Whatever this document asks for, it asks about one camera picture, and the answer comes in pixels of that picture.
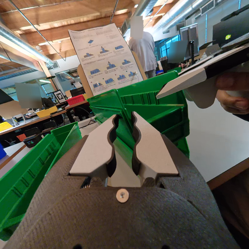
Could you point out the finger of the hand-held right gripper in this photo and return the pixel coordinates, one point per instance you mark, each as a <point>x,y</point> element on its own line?
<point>194,67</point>
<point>184,81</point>

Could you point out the long wooden table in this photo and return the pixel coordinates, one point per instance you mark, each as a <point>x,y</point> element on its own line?
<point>29,121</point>

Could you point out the small green bin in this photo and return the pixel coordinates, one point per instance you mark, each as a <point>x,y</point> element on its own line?
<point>174,70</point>

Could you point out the cardboard board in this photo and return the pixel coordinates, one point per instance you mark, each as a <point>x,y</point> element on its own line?
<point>9,109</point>

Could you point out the black panel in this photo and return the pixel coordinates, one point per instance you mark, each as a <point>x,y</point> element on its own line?
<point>4,96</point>

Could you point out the yellow plastic bin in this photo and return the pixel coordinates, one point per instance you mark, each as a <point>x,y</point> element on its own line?
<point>85,96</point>
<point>5,126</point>
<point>45,112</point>

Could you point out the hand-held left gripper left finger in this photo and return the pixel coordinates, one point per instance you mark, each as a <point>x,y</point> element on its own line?
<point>93,153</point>

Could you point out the clear acrylic box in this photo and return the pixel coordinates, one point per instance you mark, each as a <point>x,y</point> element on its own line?
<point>18,119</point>

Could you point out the printed instruction poster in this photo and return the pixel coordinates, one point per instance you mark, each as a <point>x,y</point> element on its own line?
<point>107,58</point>

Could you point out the silver ventilation duct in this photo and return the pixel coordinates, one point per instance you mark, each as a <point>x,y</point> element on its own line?
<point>19,41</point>
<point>171,15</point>

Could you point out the green plastic bin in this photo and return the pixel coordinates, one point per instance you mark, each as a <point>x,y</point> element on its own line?
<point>136,87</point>
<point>29,165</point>
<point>175,116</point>
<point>182,145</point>

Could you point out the person's right hand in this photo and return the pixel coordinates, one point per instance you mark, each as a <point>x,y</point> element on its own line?
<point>237,101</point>

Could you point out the black floor lamp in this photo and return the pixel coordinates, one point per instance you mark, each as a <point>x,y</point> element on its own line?
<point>51,77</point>

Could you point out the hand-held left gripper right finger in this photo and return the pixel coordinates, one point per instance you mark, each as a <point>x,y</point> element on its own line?
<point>155,155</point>

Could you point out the red plastic bin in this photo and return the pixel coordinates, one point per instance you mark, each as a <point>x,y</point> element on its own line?
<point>75,100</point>

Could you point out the black and white tag sign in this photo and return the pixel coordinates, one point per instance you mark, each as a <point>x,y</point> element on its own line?
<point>59,96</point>

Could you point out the black charger device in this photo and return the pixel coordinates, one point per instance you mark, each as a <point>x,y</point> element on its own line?
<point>31,143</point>

